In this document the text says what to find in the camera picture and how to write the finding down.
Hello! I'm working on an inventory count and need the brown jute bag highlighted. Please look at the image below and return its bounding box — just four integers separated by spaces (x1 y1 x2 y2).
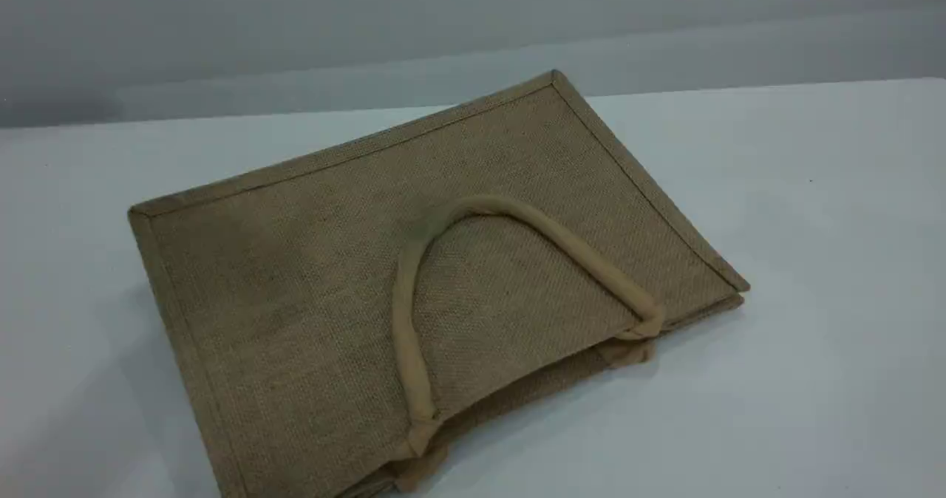
127 69 752 498

